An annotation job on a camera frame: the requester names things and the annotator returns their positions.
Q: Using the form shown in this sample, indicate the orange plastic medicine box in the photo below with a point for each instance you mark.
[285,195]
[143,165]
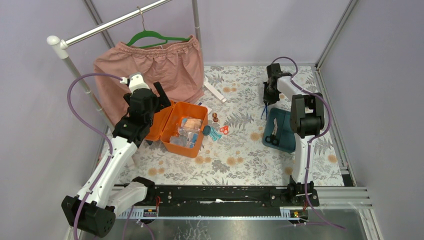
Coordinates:
[168,123]

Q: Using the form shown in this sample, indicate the white blue medicine sachet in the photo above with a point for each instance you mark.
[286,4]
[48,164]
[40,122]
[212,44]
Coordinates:
[209,110]

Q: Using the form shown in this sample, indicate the green clothes hanger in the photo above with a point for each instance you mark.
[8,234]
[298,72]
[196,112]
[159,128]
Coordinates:
[152,34]

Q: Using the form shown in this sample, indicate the alcohol wipes bag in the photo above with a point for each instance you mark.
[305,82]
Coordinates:
[189,139]

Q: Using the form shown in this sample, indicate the bagged latex gloves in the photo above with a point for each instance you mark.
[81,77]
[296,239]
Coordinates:
[192,125]

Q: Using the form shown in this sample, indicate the gauze pad packet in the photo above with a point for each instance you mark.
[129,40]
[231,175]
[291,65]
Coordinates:
[177,140]

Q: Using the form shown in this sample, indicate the teal divided tray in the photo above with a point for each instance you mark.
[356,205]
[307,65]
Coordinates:
[285,134]

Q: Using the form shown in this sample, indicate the black handled scissors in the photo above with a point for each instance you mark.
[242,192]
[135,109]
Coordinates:
[272,138]

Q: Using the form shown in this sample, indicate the silver clothes rack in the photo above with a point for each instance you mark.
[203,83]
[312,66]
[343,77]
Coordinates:
[60,47]

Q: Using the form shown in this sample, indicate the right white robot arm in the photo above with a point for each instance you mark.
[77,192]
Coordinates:
[307,121]

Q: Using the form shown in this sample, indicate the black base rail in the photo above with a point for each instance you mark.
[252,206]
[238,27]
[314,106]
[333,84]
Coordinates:
[223,201]

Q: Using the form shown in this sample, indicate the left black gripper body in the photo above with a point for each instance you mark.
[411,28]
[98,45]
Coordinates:
[158,96]

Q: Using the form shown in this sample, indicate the pink fabric shorts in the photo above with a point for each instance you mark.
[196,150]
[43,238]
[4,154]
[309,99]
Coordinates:
[178,67]

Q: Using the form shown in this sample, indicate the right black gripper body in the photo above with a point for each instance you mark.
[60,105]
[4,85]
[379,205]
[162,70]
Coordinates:
[270,95]

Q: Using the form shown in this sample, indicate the floral table mat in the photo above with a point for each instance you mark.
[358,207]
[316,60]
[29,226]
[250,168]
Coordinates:
[237,158]

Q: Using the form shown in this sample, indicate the small orange scissors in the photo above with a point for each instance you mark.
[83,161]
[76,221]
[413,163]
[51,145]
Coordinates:
[224,130]

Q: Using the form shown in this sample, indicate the white rectangular box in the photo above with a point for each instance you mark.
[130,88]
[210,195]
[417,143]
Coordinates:
[213,90]

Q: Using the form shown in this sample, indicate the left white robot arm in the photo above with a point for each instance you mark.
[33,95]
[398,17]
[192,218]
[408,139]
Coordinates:
[94,208]

